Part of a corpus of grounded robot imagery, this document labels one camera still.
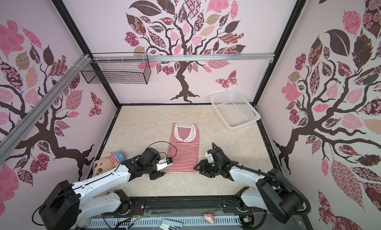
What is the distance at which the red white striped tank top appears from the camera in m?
0.87

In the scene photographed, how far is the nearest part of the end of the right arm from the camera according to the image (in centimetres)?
65

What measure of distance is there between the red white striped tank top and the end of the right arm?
0.05 meters
